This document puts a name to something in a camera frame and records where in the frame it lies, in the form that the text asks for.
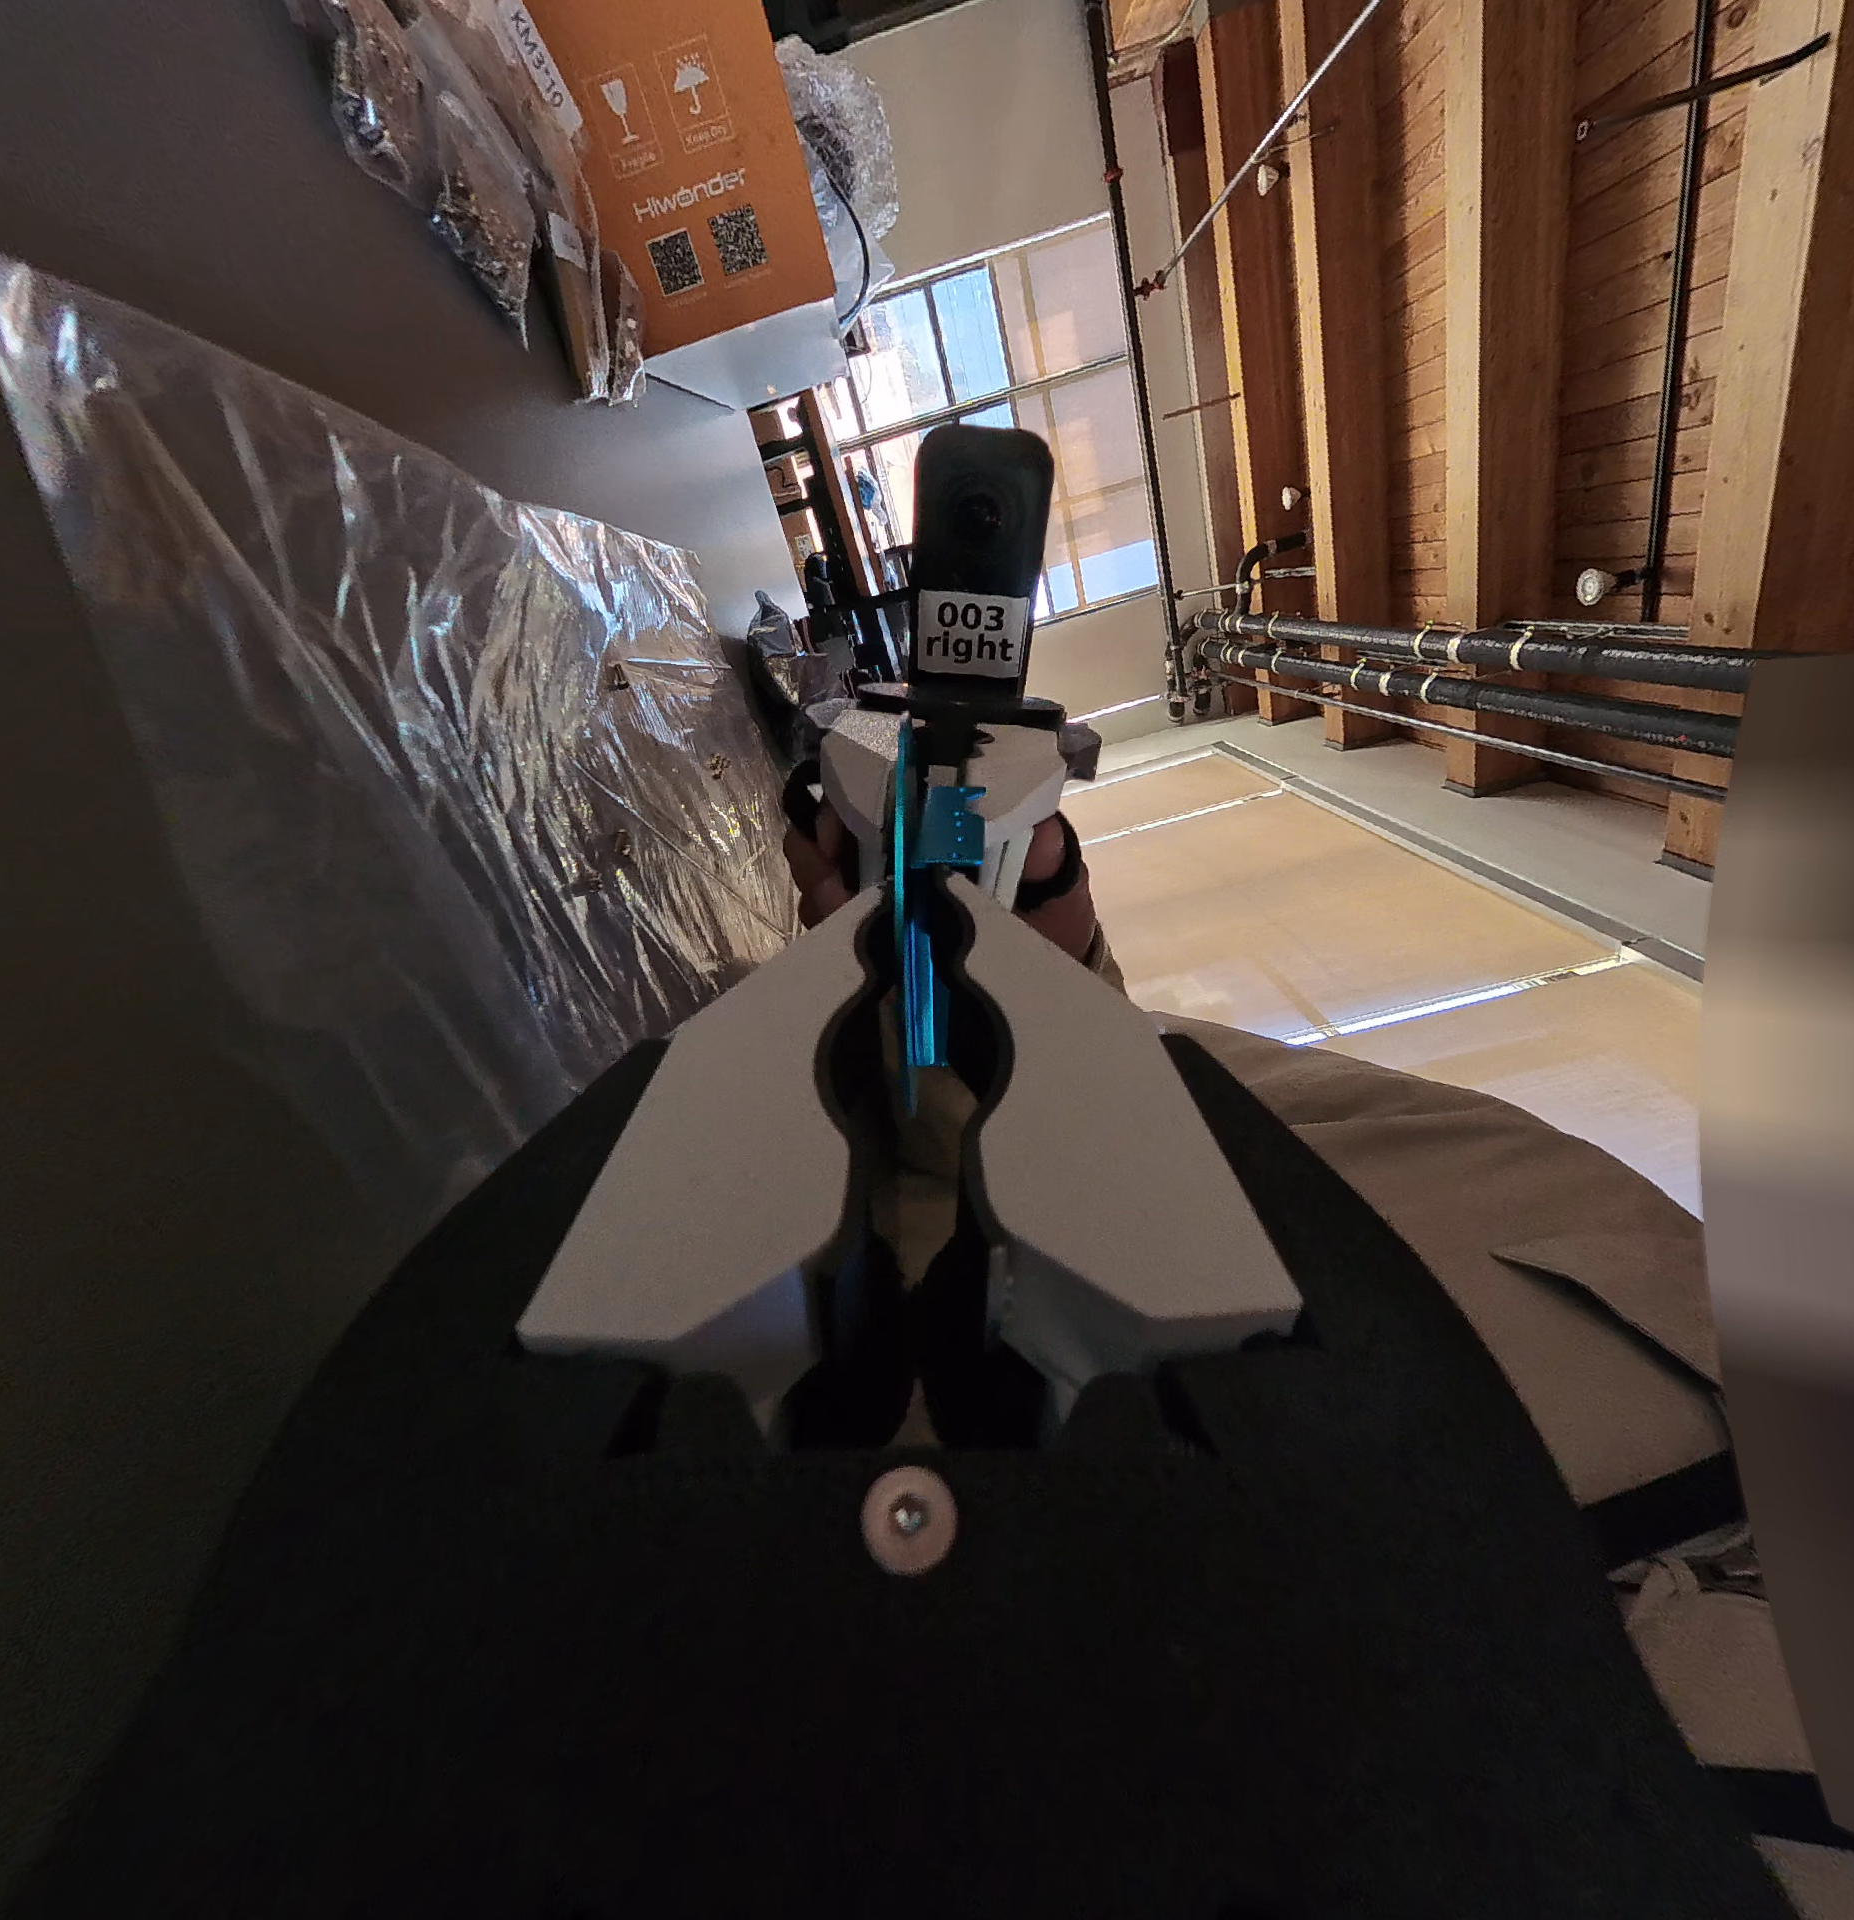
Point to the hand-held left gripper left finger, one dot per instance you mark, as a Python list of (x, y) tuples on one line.
[(688, 1202)]

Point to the grid pane window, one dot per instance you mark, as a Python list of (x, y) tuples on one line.
[(1048, 421)]

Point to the bubble wrap bag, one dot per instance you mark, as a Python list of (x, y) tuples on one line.
[(838, 104)]

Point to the black insulated pipe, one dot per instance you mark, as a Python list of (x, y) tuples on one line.
[(1466, 698), (1466, 646)]

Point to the pile of small hardware bags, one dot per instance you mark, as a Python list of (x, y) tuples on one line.
[(447, 151)]

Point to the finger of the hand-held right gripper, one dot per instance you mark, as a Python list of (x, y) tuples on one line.
[(864, 788), (1018, 802)]

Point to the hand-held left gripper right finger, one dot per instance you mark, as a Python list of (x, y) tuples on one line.
[(1131, 1202)]

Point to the blue round metal plate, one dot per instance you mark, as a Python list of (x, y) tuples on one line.
[(894, 839)]

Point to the crumpled dark plastic bag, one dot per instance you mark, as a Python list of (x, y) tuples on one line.
[(785, 654)]

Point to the orange cardboard box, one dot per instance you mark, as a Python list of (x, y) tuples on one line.
[(688, 151)]

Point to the person's right hand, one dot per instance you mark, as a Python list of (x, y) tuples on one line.
[(820, 870)]

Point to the clear plastic bag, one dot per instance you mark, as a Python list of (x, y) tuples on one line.
[(342, 676)]

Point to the blue perforated mounting bracket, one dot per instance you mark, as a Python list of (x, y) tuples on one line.
[(949, 839)]

